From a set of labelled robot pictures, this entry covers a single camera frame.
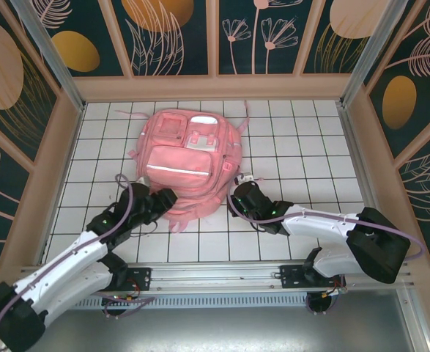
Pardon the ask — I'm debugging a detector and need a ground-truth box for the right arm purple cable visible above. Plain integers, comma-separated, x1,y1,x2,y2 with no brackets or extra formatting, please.
227,185,426,317

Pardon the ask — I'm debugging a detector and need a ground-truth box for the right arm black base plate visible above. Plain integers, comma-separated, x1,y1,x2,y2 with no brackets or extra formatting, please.
279,264,347,291

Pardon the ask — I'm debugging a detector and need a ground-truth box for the pink school backpack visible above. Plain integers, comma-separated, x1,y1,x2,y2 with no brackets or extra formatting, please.
114,100,265,234

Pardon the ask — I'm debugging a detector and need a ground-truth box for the aluminium frame rail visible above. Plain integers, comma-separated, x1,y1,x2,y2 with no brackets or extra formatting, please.
15,259,417,295

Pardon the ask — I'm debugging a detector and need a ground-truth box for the aluminium side rail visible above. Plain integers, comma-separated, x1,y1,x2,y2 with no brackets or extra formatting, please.
336,102,397,262

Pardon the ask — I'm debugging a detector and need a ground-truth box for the grey metal sheet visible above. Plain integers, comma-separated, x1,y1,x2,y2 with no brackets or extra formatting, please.
1,307,430,352

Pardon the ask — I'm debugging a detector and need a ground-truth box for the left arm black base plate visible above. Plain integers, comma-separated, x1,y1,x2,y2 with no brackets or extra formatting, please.
85,266,153,293

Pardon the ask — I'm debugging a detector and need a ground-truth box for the slotted grey cable duct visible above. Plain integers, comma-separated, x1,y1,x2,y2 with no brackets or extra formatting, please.
71,295,313,311

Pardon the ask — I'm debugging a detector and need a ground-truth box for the aluminium corner post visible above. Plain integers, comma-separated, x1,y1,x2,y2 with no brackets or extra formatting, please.
9,0,87,113
340,0,409,108

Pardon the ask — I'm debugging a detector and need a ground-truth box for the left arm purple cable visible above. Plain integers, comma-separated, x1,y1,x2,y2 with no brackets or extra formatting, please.
0,174,157,351

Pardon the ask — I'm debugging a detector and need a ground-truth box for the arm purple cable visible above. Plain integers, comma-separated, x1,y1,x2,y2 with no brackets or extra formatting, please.
227,185,426,317
0,174,157,351

